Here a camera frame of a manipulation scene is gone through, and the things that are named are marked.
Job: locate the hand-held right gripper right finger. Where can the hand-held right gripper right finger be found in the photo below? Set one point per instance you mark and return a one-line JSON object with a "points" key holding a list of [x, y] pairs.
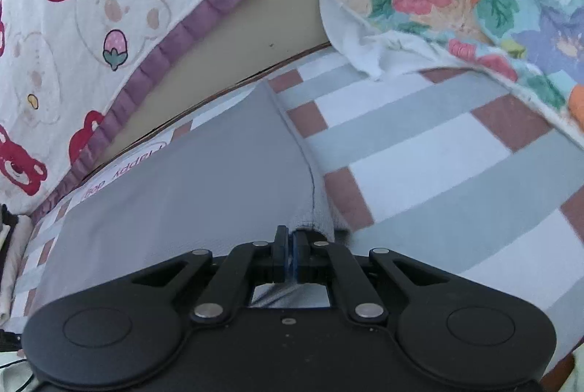
{"points": [[299, 255]]}

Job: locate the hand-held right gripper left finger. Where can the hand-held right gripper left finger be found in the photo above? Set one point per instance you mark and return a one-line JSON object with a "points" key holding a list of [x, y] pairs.
{"points": [[283, 264]]}

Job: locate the grey shirt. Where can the grey shirt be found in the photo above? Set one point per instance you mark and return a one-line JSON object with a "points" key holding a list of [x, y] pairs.
{"points": [[182, 200]]}

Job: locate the stack of folded clothes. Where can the stack of folded clothes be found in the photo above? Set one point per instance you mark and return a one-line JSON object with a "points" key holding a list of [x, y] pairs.
{"points": [[20, 246]]}

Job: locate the checked mat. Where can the checked mat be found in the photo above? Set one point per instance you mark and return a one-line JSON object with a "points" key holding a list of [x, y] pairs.
{"points": [[410, 145]]}

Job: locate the beige mattress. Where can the beige mattress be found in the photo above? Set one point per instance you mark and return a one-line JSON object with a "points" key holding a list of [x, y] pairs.
{"points": [[251, 31]]}

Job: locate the bear print quilt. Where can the bear print quilt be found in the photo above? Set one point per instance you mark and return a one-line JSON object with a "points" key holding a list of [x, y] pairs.
{"points": [[114, 8]]}

